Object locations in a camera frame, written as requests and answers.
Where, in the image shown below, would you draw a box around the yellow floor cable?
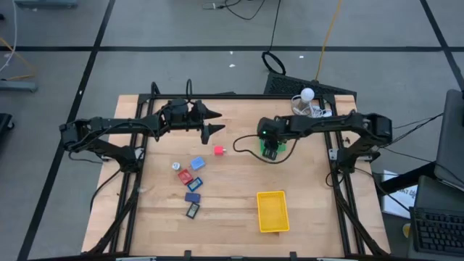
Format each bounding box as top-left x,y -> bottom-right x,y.
314,0 -> 344,81

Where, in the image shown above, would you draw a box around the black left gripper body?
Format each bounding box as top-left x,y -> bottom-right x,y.
159,98 -> 211,145

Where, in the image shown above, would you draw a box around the light blue small box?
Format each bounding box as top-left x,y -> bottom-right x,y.
190,156 -> 207,171

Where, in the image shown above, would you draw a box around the black curled floor cable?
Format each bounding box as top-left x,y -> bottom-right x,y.
202,0 -> 268,21

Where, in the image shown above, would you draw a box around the grey flat panel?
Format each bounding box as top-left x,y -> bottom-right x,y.
433,88 -> 464,191

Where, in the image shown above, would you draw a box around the orange floor cable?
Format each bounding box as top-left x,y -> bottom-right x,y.
0,36 -> 37,81

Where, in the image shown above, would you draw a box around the black keyboard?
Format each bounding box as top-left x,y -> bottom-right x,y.
409,206 -> 464,257

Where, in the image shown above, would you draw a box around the black perforated panel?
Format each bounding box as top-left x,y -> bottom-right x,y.
262,71 -> 358,98

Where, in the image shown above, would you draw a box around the white globe desk lamp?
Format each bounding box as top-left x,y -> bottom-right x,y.
291,87 -> 315,117

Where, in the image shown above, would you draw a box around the white coiled cable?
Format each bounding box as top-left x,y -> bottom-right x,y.
307,102 -> 333,119

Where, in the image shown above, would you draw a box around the black object at floor edge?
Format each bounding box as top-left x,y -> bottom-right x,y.
0,112 -> 15,136

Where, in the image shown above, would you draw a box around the black thin room cables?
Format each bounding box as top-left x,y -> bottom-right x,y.
391,112 -> 445,146

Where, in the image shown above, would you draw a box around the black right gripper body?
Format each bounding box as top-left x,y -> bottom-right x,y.
256,116 -> 289,150

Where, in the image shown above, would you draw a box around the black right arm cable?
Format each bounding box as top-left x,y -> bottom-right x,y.
232,134 -> 299,165

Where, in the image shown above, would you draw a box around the red small box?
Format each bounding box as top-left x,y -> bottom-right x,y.
178,169 -> 194,186

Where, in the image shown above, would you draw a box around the white floor cable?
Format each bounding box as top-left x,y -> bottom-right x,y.
0,0 -> 18,73

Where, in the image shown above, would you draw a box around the black cable under frame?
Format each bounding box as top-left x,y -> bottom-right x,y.
89,168 -> 123,212

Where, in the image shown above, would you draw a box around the black framed small card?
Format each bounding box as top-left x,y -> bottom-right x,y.
185,202 -> 201,220

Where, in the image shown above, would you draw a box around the black diagonal beam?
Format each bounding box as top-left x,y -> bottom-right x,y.
376,161 -> 436,197

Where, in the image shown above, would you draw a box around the yellow plastic tray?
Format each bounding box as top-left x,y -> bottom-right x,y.
256,191 -> 291,233

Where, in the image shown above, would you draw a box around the black looped floor cable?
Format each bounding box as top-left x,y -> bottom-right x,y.
261,0 -> 287,76

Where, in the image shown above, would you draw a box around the black aluminium table frame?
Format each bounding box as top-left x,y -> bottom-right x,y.
85,81 -> 391,260

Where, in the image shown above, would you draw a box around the grey floor bar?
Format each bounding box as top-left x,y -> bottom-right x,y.
14,0 -> 79,9
0,79 -> 38,93

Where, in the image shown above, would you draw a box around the green plastic tray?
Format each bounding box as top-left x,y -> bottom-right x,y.
259,137 -> 288,154

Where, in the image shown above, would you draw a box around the white paper sheet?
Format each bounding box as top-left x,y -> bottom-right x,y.
382,170 -> 418,219

